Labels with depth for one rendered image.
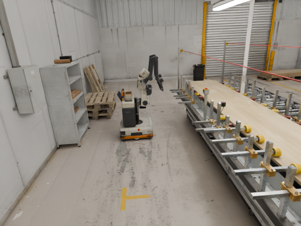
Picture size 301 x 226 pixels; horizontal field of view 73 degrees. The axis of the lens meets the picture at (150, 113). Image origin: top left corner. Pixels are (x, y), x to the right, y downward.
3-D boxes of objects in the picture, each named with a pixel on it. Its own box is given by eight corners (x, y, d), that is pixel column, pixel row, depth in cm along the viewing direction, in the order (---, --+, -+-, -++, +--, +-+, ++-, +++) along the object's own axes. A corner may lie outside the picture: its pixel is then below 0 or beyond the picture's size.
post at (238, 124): (233, 163, 217) (237, 121, 201) (231, 161, 221) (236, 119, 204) (236, 162, 218) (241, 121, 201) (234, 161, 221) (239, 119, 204)
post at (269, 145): (260, 194, 169) (269, 142, 153) (257, 191, 172) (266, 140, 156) (264, 193, 169) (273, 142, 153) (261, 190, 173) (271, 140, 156)
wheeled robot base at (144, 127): (120, 140, 412) (118, 129, 404) (122, 127, 472) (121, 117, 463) (153, 138, 415) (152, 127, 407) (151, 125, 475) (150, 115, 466)
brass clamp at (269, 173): (268, 177, 155) (269, 171, 153) (258, 166, 167) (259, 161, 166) (276, 176, 155) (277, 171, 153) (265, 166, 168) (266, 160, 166)
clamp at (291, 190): (291, 202, 131) (293, 195, 129) (278, 187, 144) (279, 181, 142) (301, 201, 131) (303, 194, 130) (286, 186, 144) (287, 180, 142)
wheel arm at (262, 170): (235, 176, 156) (235, 171, 155) (233, 173, 160) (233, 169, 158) (298, 171, 158) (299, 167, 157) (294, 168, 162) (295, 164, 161)
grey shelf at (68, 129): (57, 148, 399) (38, 67, 346) (70, 129, 484) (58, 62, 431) (80, 146, 401) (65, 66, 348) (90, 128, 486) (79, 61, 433)
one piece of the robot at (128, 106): (123, 133, 412) (119, 93, 383) (124, 122, 463) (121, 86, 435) (140, 132, 414) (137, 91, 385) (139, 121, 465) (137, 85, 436)
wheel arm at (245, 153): (222, 158, 180) (222, 154, 178) (220, 155, 183) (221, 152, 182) (277, 154, 182) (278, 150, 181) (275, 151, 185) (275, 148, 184)
